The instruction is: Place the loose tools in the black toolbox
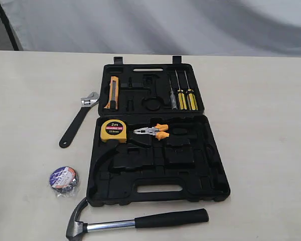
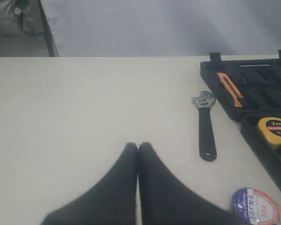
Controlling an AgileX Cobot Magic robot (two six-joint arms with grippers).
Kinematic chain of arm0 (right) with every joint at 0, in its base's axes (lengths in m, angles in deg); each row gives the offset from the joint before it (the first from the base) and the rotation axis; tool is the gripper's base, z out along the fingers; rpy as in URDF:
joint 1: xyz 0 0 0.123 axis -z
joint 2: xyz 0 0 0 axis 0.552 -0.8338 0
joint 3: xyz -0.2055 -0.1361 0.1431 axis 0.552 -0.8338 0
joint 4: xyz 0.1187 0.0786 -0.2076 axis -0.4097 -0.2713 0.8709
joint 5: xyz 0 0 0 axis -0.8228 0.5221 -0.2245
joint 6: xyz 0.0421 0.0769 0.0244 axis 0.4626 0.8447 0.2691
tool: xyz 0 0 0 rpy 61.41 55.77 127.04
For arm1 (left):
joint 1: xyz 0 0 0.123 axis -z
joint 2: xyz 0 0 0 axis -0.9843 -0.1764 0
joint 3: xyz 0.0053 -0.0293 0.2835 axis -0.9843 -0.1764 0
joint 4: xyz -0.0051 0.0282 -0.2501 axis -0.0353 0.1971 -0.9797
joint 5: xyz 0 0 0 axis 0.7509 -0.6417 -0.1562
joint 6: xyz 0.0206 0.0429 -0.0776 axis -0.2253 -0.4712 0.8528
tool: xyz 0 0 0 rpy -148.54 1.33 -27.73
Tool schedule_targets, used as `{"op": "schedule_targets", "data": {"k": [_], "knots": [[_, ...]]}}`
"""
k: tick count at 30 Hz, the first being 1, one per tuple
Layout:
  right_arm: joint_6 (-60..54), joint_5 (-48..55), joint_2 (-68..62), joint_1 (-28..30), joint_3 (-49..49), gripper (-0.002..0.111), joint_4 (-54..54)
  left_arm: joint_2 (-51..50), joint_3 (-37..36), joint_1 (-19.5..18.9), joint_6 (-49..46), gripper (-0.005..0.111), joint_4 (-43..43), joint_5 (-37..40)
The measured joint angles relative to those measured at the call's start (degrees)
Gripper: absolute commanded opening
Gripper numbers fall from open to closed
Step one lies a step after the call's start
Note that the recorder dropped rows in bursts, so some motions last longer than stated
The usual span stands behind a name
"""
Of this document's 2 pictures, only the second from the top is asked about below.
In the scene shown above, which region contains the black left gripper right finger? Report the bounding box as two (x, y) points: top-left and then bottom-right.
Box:
(138, 142), (240, 225)

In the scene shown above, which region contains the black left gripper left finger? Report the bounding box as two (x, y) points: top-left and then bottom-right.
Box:
(42, 142), (138, 225)

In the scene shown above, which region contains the black adjustable wrench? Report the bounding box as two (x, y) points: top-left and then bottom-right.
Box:
(191, 90), (217, 162)

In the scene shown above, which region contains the PVC electrical tape roll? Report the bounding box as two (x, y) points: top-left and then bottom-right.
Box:
(230, 187), (281, 225)

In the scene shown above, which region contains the black plastic tool case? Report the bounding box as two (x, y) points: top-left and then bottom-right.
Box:
(200, 50), (281, 191)

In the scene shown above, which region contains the orange utility knife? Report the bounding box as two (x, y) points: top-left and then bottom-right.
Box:
(217, 72), (244, 107)

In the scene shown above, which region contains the yellow measuring tape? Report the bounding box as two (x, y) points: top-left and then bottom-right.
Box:
(257, 117), (281, 150)

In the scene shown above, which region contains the white backdrop cloth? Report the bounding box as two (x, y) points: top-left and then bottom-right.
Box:
(41, 0), (281, 57)

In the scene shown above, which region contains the black metal stand pole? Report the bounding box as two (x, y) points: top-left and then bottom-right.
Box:
(37, 0), (55, 57)

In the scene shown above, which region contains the grey sack in background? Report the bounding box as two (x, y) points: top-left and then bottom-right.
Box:
(0, 0), (22, 36)

